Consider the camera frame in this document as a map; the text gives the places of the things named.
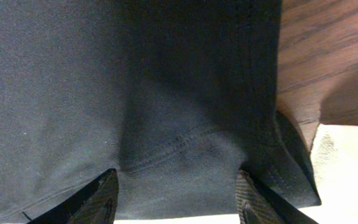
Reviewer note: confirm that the black leggings with red waistband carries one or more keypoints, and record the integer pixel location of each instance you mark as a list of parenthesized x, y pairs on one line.
[(176, 96)]

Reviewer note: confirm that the white fern print cloth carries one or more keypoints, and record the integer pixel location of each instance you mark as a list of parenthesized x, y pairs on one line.
[(343, 174)]

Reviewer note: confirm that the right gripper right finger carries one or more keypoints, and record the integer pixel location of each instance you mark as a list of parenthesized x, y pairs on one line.
[(258, 204)]

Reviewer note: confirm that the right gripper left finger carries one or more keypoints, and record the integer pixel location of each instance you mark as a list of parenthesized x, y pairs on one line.
[(95, 203)]

